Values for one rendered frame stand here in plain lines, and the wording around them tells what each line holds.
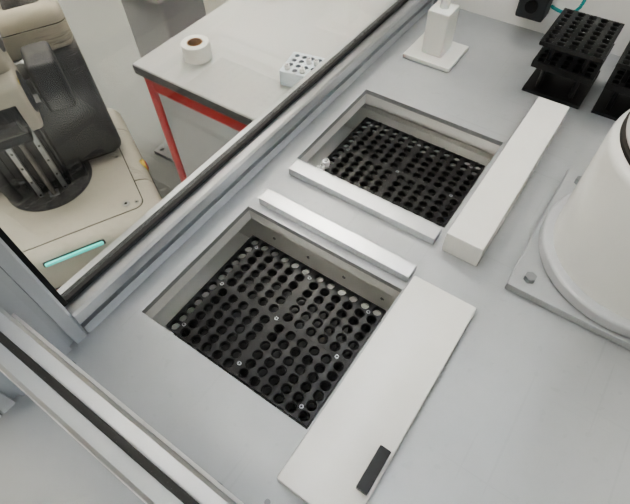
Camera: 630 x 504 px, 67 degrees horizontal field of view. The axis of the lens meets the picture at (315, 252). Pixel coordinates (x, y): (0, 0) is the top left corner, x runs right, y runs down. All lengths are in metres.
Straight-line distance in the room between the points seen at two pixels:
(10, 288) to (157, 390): 0.18
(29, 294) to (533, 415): 0.51
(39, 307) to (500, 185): 0.56
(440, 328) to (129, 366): 0.35
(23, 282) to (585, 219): 0.57
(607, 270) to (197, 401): 0.45
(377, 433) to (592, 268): 0.29
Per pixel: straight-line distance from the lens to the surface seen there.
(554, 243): 0.64
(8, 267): 0.51
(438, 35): 0.92
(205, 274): 0.75
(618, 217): 0.55
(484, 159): 0.85
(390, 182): 0.76
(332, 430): 0.51
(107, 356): 0.60
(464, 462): 0.53
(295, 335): 0.61
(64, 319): 0.58
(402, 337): 0.55
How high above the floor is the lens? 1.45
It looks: 54 degrees down
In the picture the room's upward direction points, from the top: 2 degrees counter-clockwise
